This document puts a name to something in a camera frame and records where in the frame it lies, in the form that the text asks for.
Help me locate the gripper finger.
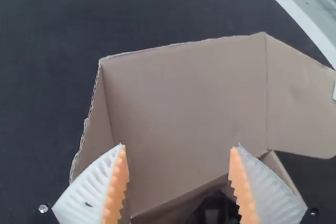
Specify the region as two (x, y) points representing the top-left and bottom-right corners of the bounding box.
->
(37, 142), (131, 224)
(227, 143), (320, 224)

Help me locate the black square fan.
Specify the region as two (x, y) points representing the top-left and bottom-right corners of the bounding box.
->
(193, 189), (242, 224)

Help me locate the cardboard box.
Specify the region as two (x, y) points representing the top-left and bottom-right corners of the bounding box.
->
(68, 31), (336, 224)

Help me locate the black mat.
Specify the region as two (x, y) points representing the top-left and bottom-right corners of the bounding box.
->
(0, 0), (336, 224)

